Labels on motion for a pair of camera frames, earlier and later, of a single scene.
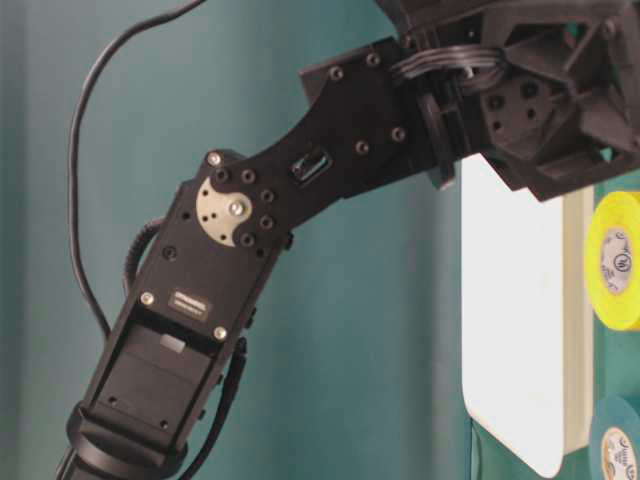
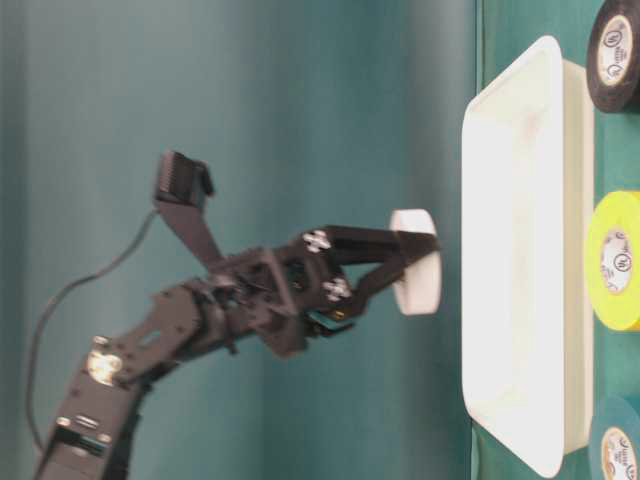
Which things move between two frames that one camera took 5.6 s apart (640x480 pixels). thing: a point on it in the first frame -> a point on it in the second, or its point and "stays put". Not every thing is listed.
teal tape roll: [615, 440] stays put
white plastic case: [528, 314] stays put
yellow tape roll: [612, 261] stays put
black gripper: [550, 89] -> [294, 290]
